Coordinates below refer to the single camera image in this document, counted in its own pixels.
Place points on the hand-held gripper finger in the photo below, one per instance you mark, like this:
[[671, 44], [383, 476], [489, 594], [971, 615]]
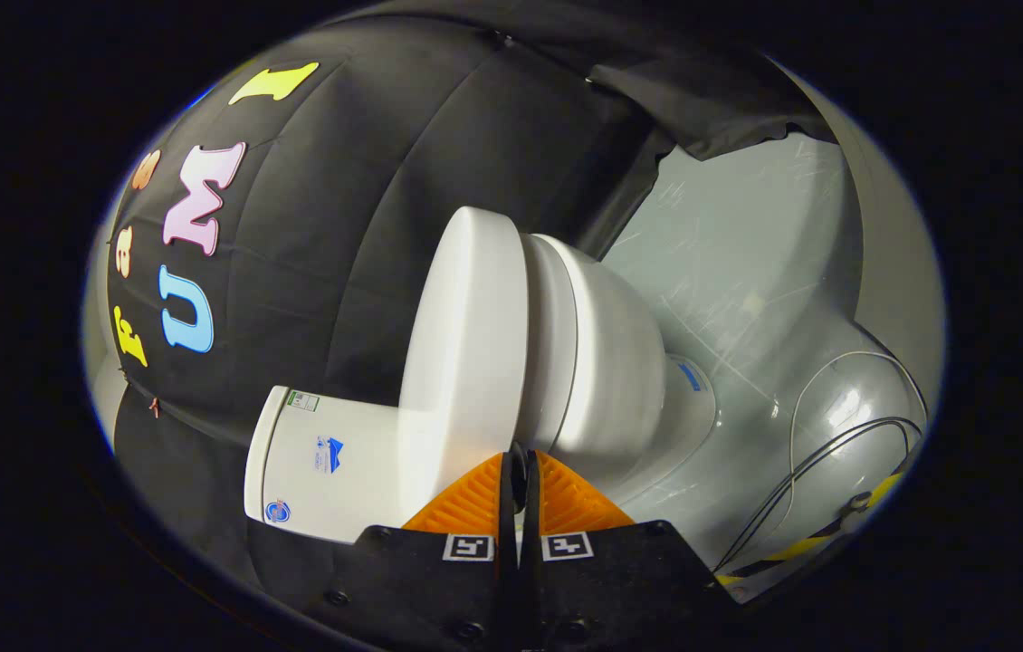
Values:
[[530, 507], [508, 507]]

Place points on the white toilet lid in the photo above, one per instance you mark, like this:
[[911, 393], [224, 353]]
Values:
[[466, 362]]

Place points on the white ceramic toilet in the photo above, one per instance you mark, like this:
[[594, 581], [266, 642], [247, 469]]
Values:
[[602, 362]]

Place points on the yellow black hazard tape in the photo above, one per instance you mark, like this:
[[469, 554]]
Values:
[[801, 548]]

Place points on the black backdrop cloth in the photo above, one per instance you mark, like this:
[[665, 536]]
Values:
[[339, 226]]

